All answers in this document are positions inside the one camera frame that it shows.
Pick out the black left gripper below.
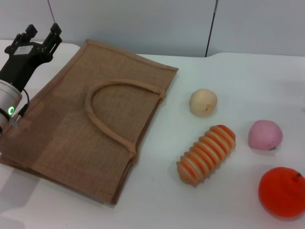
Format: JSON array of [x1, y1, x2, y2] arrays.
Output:
[[0, 22, 63, 91]]

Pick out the brown jute handbag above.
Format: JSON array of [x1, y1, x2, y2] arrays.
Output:
[[0, 39, 179, 205]]

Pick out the orange toy fruit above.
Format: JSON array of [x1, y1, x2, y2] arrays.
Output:
[[258, 167, 305, 218]]

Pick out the dark vertical background pole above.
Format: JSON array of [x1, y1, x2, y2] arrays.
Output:
[[204, 0, 219, 58]]

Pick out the pale beige toy fruit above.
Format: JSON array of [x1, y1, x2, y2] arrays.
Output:
[[189, 88, 218, 117]]

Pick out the orange striped toy bread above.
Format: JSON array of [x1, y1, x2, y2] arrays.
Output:
[[176, 124, 237, 188]]

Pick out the pink toy peach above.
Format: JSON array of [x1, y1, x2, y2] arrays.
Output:
[[247, 119, 284, 152]]

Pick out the thin dark red cord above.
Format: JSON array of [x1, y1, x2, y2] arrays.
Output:
[[48, 0, 57, 24]]

